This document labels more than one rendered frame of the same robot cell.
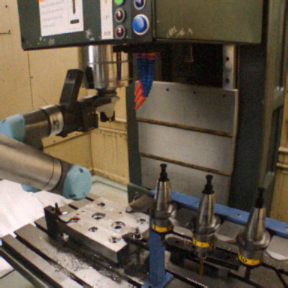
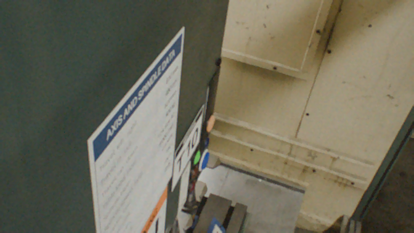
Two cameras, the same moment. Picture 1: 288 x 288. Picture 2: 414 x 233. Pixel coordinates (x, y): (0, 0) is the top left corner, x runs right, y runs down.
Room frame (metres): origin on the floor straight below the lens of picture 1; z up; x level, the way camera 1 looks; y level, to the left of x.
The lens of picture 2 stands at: (0.74, 0.43, 2.12)
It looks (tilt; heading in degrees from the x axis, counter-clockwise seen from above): 41 degrees down; 246
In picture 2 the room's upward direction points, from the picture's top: 8 degrees clockwise
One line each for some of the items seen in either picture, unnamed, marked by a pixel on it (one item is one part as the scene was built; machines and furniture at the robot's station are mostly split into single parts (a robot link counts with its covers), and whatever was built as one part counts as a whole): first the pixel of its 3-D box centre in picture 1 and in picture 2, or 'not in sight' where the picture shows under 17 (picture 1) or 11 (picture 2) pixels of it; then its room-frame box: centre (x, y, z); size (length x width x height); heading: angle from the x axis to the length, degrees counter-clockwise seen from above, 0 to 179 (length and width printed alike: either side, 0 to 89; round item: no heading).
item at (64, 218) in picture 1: (58, 219); not in sight; (0.93, 0.32, 0.97); 0.13 x 0.03 x 0.15; 52
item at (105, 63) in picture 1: (105, 65); not in sight; (0.88, 0.10, 1.52); 0.16 x 0.16 x 0.12
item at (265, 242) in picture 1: (253, 239); (186, 202); (0.47, -0.22, 1.21); 0.06 x 0.06 x 0.03
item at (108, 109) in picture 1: (109, 106); not in sight; (0.84, 0.09, 1.41); 0.09 x 0.03 x 0.06; 129
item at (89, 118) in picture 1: (74, 115); not in sight; (0.78, 0.18, 1.40); 0.12 x 0.08 x 0.09; 142
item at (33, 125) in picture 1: (25, 130); not in sight; (0.66, 0.28, 1.40); 0.11 x 0.08 x 0.09; 142
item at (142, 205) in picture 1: (144, 204); not in sight; (0.64, 0.00, 1.21); 0.07 x 0.05 x 0.01; 142
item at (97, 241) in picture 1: (108, 226); not in sight; (0.91, 0.13, 0.96); 0.29 x 0.23 x 0.05; 52
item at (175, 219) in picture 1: (183, 217); not in sight; (0.57, -0.09, 1.21); 0.07 x 0.05 x 0.01; 142
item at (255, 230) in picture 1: (256, 220); (188, 191); (0.47, -0.22, 1.26); 0.04 x 0.04 x 0.07
